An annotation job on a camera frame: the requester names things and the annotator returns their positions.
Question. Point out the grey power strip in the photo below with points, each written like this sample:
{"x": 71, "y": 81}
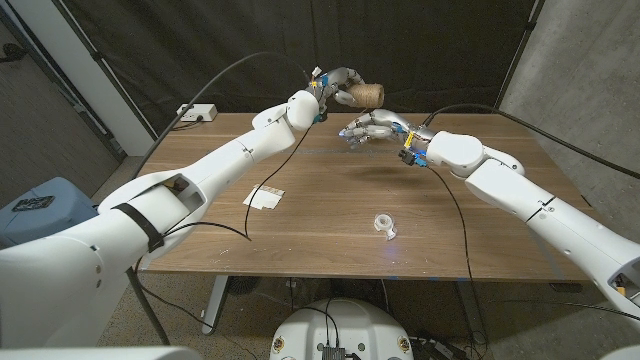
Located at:
{"x": 435, "y": 348}

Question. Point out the blue plastic bin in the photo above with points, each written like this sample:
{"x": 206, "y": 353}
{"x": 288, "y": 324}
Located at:
{"x": 55, "y": 210}

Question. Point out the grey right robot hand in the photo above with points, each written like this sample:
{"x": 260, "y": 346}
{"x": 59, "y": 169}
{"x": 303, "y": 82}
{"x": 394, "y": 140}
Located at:
{"x": 382, "y": 125}

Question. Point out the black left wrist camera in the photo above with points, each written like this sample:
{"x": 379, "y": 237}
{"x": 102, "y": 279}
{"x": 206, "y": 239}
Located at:
{"x": 320, "y": 119}

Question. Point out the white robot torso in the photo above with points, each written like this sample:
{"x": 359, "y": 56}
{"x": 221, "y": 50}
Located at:
{"x": 345, "y": 325}

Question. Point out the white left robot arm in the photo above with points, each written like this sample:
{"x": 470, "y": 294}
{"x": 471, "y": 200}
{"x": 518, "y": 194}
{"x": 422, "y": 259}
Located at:
{"x": 175, "y": 210}

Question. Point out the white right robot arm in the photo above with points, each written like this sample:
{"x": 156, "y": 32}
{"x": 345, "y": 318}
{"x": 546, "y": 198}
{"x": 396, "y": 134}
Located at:
{"x": 525, "y": 200}

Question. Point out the white sticker sheet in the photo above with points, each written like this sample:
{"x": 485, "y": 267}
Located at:
{"x": 265, "y": 200}

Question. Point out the white robot chest panel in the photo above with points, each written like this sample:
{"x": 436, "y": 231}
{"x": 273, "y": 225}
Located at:
{"x": 100, "y": 354}

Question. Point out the clear tape dispenser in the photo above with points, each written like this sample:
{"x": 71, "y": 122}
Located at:
{"x": 389, "y": 231}

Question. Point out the metal table leg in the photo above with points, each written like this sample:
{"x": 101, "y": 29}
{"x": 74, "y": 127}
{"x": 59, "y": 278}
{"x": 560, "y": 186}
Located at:
{"x": 472, "y": 315}
{"x": 215, "y": 305}

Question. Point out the dark grey cloth mat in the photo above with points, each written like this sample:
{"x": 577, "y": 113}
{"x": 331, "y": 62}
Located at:
{"x": 450, "y": 50}

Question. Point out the jute twine spool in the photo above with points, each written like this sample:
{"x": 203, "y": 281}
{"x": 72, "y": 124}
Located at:
{"x": 367, "y": 95}

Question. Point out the black backdrop stand pole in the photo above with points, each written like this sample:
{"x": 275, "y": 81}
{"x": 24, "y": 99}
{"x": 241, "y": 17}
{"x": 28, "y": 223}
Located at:
{"x": 520, "y": 52}
{"x": 102, "y": 64}

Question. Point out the black floor fan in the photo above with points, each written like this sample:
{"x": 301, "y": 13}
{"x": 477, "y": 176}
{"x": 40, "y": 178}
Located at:
{"x": 242, "y": 285}

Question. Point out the black patterned card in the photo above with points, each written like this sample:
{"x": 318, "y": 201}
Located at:
{"x": 32, "y": 203}

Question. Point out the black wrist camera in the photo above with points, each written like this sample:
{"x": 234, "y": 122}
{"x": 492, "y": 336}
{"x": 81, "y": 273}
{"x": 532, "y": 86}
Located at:
{"x": 412, "y": 157}
{"x": 320, "y": 119}

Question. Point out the white power outlet box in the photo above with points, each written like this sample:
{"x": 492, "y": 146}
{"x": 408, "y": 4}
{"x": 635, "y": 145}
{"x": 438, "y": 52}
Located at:
{"x": 197, "y": 112}

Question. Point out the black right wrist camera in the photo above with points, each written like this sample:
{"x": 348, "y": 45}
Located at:
{"x": 412, "y": 157}

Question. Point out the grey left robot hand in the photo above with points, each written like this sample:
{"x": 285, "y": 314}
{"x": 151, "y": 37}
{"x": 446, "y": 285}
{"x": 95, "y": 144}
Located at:
{"x": 337, "y": 82}

